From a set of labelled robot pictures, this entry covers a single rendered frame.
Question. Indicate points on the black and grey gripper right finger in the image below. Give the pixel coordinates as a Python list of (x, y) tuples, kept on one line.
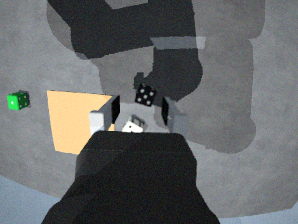
[(176, 121)]

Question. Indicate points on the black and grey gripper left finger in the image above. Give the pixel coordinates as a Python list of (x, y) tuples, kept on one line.
[(105, 116)]

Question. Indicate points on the black die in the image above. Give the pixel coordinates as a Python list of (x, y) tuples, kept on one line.
[(145, 95)]

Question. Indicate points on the white die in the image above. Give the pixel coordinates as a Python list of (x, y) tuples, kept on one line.
[(133, 125)]

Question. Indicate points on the peach flat square mat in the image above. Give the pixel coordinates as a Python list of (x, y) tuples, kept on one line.
[(70, 120)]

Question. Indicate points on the green die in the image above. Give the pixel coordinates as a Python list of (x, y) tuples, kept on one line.
[(17, 101)]

